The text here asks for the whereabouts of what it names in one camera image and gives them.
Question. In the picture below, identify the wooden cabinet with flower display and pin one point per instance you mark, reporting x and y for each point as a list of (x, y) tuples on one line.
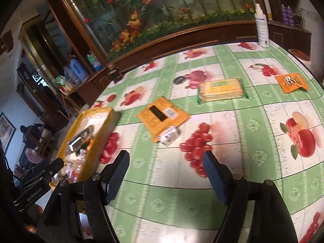
[(123, 34)]

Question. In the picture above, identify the purple bottles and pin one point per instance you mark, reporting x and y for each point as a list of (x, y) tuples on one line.
[(287, 15)]

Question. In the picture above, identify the white patterned snack packet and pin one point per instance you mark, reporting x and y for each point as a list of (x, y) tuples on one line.
[(169, 135)]

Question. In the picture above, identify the yellow cardboard tray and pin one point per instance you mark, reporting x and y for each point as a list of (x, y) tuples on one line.
[(104, 121)]

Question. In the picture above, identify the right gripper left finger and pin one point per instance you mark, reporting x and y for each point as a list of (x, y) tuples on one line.
[(60, 221)]

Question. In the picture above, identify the blue thermos jug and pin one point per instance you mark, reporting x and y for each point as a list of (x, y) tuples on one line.
[(79, 70)]

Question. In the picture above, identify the green white bag on shelf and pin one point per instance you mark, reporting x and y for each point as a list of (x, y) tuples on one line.
[(60, 80)]

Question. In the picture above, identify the white spray bottle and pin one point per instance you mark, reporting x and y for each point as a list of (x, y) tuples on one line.
[(261, 27)]

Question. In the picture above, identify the yellow biscuit pack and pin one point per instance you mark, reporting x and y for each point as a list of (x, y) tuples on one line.
[(160, 115)]

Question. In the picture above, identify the white stool red top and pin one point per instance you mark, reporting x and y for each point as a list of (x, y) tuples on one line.
[(305, 59)]

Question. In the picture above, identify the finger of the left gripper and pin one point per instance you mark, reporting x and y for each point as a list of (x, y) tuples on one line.
[(43, 169)]

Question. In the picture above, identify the green fruit-print tablecloth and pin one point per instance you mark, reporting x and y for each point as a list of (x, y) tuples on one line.
[(165, 196)]

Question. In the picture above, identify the grey thermos jug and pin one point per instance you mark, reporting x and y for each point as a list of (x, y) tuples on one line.
[(69, 75)]

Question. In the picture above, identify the green-ended cracker pack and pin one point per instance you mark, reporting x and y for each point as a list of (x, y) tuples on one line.
[(231, 88)]

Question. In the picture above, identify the silver foil snack bag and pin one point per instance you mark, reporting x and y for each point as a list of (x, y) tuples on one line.
[(81, 138)]

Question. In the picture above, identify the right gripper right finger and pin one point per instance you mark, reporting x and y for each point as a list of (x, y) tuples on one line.
[(271, 221)]

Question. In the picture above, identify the blue green packet on shelf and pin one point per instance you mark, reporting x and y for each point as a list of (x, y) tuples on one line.
[(94, 61)]

